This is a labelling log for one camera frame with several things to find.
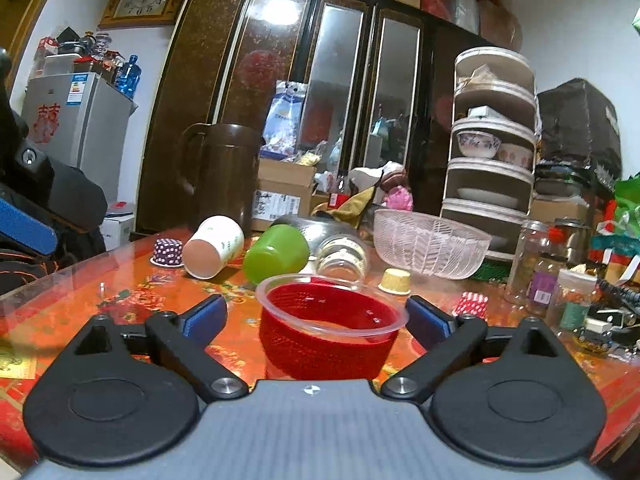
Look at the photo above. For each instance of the blue floral ceramic bowl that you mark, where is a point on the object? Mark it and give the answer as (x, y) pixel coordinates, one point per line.
(478, 144)

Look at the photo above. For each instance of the green plastic cup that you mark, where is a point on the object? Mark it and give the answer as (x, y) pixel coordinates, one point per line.
(279, 250)

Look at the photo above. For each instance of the brown plastic pitcher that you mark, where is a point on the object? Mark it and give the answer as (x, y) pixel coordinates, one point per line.
(217, 168)

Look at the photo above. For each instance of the clear plastic cup yellow band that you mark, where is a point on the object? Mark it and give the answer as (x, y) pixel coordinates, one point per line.
(344, 257)

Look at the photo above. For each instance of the silver refrigerator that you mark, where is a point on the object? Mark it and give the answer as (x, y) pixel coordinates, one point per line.
(81, 120)

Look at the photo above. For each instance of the purple polka dot cupcake liner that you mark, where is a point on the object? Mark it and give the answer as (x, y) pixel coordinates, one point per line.
(167, 253)

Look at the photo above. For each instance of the cardboard box with label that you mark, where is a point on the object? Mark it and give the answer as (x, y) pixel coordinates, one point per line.
(282, 188)

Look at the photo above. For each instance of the yellow cupcake liner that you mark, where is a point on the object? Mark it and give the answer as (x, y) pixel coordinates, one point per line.
(395, 282)

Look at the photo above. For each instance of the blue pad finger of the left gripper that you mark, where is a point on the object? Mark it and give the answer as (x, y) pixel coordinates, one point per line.
(29, 232)

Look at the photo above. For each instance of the purple label spice jar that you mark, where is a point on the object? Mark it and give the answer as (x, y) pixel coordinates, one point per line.
(542, 283)

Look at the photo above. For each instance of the pink floral ceramic bowl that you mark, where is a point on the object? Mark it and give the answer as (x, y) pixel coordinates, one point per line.
(516, 155)

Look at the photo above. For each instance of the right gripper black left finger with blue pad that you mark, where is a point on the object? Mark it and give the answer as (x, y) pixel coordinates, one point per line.
(178, 342)

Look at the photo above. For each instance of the white paper cup leaf print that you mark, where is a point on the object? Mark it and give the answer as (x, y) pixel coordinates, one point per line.
(217, 241)

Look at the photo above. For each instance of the blue water bottle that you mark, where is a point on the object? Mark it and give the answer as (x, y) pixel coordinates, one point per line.
(128, 77)

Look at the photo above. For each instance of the clear cup red knit sleeve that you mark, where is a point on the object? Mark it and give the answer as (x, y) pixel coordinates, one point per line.
(319, 328)

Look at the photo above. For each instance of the blue white snack bag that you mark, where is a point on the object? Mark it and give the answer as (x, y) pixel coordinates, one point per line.
(281, 129)

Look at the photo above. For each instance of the white storage box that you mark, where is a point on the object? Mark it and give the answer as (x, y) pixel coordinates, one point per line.
(117, 225)

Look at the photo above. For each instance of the white tiered dish rack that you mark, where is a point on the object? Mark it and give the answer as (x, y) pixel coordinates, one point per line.
(494, 92)

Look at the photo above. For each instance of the steel colander bowl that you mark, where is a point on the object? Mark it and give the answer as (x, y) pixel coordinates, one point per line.
(316, 229)

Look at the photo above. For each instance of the red label drink bottle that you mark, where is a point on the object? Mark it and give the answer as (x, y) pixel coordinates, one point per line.
(339, 192)

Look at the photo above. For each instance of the olive yellow cloth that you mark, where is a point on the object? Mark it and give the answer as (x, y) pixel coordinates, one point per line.
(352, 211)

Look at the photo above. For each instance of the white plate in rack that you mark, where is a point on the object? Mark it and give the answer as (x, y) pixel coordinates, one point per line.
(487, 197)

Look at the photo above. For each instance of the red lid jar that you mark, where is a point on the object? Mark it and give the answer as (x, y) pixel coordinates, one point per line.
(556, 242)

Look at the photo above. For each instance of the pink knit item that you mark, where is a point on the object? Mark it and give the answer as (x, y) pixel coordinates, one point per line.
(398, 198)

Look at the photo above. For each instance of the red polka dot cupcake liner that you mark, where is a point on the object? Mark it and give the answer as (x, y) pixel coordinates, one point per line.
(472, 303)

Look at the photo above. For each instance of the dark brown wardrobe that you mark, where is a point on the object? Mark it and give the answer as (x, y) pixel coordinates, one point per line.
(365, 82)

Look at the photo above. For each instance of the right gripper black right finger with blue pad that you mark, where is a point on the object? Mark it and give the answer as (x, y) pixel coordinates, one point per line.
(450, 344)

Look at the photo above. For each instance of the clear glass jar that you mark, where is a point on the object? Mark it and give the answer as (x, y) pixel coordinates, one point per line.
(532, 240)

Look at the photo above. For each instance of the white lid spice jar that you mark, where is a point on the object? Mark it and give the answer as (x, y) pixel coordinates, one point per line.
(571, 299)

